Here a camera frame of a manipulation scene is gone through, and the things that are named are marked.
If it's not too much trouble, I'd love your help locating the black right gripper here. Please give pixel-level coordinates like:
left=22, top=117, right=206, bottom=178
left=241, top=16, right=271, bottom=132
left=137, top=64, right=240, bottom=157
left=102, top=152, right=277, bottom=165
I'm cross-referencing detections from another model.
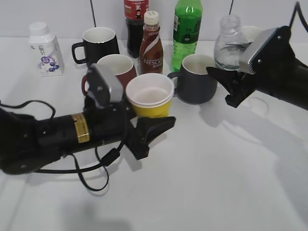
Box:
left=206, top=67, right=259, bottom=108

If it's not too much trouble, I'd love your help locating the brown Nescafe coffee bottle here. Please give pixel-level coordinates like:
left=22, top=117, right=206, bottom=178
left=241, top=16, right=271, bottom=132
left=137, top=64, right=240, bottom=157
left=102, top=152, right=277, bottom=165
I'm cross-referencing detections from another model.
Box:
left=140, top=11, right=164, bottom=74

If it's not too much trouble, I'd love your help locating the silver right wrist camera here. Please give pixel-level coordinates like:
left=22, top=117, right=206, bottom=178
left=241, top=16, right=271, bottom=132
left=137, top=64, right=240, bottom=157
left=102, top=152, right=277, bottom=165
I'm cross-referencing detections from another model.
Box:
left=239, top=26, right=291, bottom=75

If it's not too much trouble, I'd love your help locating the black ceramic mug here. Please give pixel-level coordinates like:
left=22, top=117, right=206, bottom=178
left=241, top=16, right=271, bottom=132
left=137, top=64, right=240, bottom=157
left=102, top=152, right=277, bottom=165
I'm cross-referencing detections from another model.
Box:
left=71, top=27, right=120, bottom=67

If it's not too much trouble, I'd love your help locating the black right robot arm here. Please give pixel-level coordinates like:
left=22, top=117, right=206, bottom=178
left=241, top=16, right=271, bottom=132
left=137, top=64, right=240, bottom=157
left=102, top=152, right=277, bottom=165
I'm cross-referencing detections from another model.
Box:
left=206, top=50, right=308, bottom=110

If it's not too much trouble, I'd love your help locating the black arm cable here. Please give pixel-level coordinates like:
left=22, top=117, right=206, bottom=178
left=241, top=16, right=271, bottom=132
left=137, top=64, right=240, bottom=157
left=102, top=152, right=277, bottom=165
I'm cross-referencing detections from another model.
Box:
left=0, top=100, right=128, bottom=192
left=290, top=1, right=308, bottom=31

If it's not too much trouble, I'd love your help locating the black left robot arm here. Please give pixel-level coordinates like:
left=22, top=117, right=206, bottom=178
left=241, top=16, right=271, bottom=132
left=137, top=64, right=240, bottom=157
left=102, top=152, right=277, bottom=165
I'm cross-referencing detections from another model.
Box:
left=0, top=97, right=176, bottom=175

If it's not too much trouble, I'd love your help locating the white ceramic mug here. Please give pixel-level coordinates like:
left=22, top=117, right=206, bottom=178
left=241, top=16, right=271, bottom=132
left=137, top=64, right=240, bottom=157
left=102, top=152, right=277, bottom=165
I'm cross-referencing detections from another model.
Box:
left=242, top=26, right=264, bottom=42

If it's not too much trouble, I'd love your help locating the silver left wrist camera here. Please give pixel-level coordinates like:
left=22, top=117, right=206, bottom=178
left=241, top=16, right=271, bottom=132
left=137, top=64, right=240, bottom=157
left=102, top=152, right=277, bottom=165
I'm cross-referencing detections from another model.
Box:
left=87, top=64, right=124, bottom=109

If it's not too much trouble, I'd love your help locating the clear water bottle green label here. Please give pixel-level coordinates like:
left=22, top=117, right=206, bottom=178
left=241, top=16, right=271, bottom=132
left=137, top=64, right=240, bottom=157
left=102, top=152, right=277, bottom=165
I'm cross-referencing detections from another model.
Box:
left=214, top=14, right=252, bottom=71

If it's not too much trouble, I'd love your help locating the dark cola bottle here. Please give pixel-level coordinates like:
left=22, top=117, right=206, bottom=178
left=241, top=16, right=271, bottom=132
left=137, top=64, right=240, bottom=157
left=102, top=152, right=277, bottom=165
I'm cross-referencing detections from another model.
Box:
left=124, top=0, right=149, bottom=58

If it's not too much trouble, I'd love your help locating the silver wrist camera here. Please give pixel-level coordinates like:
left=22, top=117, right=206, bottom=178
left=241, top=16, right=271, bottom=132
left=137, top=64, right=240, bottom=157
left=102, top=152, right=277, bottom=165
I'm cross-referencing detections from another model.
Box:
left=87, top=64, right=124, bottom=109
left=239, top=26, right=291, bottom=75

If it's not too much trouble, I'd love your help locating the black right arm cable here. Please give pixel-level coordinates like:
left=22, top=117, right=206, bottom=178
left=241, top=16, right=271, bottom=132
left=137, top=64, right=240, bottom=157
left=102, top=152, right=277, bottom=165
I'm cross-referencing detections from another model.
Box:
left=290, top=1, right=308, bottom=31

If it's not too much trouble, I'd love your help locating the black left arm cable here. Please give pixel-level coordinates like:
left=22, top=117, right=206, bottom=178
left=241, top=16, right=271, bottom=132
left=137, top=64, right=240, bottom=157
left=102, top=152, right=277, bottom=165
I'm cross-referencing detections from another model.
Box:
left=0, top=100, right=128, bottom=192

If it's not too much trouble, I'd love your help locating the white yogurt carton bottle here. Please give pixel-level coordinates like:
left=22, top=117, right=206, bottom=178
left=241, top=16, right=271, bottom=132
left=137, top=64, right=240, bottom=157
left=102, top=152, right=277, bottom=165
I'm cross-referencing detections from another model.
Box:
left=28, top=22, right=64, bottom=77

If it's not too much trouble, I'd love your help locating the yellow paper cup stack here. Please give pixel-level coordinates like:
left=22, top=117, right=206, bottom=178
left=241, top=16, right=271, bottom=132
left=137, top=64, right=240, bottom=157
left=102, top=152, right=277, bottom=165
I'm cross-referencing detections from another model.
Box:
left=126, top=73, right=175, bottom=118

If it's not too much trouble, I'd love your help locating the dark grey ceramic mug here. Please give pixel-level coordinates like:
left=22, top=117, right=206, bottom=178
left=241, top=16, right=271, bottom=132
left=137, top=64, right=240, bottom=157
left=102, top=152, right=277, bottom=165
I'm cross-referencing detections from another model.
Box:
left=168, top=54, right=218, bottom=104

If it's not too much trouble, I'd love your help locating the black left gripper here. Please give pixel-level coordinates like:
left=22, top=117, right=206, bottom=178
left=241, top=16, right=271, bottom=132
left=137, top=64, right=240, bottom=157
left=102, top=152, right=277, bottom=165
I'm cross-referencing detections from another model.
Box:
left=84, top=96, right=176, bottom=160

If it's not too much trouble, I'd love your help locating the red-brown ceramic mug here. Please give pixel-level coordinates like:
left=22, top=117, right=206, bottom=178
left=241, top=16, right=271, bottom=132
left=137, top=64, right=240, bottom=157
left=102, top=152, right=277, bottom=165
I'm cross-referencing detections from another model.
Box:
left=81, top=54, right=137, bottom=96

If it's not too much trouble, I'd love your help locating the green soda bottle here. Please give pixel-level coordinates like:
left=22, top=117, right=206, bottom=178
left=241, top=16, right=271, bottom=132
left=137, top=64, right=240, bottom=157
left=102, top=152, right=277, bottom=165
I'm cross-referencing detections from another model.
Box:
left=172, top=0, right=203, bottom=72

